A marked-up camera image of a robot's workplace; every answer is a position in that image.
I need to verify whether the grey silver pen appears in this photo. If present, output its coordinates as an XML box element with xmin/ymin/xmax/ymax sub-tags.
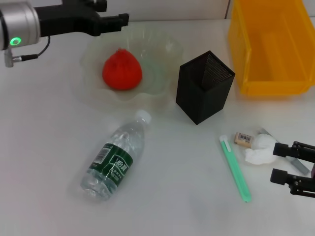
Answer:
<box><xmin>258</xmin><ymin>127</ymin><xmax>310</xmax><ymax>176</ymax></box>

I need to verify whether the clear green-label water bottle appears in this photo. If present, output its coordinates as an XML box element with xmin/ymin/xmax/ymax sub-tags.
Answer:
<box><xmin>80</xmin><ymin>110</ymin><xmax>152</xmax><ymax>201</ymax></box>

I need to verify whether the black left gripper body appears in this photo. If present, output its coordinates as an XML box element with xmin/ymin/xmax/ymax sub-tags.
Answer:
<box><xmin>33</xmin><ymin>0</ymin><xmax>102</xmax><ymax>39</ymax></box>

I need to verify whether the clear wavy fruit plate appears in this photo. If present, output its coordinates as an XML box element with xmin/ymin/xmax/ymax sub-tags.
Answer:
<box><xmin>81</xmin><ymin>26</ymin><xmax>184</xmax><ymax>103</ymax></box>

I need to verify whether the beige barcode eraser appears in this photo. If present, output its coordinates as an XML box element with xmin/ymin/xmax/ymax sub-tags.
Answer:
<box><xmin>233</xmin><ymin>131</ymin><xmax>254</xmax><ymax>148</ymax></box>

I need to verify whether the yellow plastic bin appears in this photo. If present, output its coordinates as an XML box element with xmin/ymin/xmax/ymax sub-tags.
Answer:
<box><xmin>227</xmin><ymin>0</ymin><xmax>315</xmax><ymax>96</ymax></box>

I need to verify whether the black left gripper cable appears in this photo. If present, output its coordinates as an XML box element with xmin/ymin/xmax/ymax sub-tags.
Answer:
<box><xmin>4</xmin><ymin>35</ymin><xmax>51</xmax><ymax>67</ymax></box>

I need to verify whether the red-orange toy fruit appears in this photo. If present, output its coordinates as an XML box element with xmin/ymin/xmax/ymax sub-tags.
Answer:
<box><xmin>102</xmin><ymin>48</ymin><xmax>143</xmax><ymax>91</ymax></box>

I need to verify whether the black mesh pen holder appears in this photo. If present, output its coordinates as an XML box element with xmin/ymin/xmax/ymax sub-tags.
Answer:
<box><xmin>176</xmin><ymin>50</ymin><xmax>236</xmax><ymax>125</ymax></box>

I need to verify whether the white paper ball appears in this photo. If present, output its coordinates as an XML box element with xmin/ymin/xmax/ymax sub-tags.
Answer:
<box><xmin>243</xmin><ymin>132</ymin><xmax>279</xmax><ymax>166</ymax></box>

